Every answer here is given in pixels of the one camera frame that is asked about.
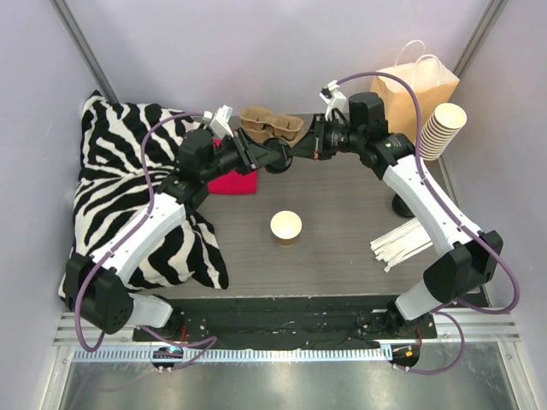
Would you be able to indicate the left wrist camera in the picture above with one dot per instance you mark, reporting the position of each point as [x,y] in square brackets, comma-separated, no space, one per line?
[218,121]

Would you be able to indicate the stack of black lids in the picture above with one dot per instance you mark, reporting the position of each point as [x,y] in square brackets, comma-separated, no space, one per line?
[400,207]

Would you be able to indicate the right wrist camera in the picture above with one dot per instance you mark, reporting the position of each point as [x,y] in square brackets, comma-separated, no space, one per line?
[334,99]

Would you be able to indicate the pink folded cloth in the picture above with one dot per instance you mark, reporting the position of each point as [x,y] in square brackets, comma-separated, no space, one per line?
[234,184]

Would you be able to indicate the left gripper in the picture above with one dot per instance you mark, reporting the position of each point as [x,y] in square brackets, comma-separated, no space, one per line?
[246,152]

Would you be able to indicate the stack of paper cups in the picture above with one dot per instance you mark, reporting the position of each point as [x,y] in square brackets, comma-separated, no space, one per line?
[446,120]

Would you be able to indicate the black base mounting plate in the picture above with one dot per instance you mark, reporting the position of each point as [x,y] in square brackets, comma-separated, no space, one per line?
[292,322]

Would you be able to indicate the white cable duct strip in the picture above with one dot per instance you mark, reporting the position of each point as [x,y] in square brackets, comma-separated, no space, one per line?
[118,354]

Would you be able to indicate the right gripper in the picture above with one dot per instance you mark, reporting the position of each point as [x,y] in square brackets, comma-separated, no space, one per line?
[319,139]

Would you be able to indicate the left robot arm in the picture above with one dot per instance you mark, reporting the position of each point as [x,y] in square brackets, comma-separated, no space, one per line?
[95,285]

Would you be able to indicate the brown paper coffee cup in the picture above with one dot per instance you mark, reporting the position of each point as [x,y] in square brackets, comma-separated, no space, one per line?
[286,227]

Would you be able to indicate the cardboard cup carrier tray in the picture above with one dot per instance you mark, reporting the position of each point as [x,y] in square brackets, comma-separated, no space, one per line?
[261,124]

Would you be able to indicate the zebra print pillow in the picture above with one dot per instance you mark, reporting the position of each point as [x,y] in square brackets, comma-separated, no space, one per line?
[125,148]

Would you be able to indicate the brown paper bag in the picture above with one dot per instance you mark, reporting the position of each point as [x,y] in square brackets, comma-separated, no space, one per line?
[430,80]

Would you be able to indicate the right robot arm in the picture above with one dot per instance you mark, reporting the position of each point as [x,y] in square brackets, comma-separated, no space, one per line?
[466,252]

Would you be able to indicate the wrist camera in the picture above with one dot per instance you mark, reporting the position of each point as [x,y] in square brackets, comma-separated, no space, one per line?
[218,121]
[334,99]

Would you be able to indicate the black cup lid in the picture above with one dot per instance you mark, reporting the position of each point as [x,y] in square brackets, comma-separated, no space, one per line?
[284,158]

